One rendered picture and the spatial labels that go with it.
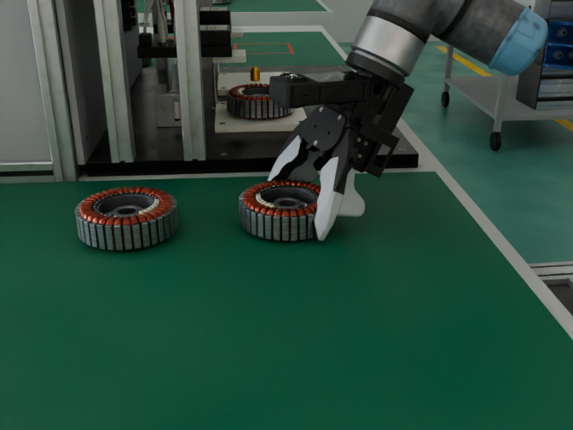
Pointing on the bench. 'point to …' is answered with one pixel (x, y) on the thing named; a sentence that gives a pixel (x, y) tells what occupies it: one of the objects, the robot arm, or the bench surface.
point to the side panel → (34, 96)
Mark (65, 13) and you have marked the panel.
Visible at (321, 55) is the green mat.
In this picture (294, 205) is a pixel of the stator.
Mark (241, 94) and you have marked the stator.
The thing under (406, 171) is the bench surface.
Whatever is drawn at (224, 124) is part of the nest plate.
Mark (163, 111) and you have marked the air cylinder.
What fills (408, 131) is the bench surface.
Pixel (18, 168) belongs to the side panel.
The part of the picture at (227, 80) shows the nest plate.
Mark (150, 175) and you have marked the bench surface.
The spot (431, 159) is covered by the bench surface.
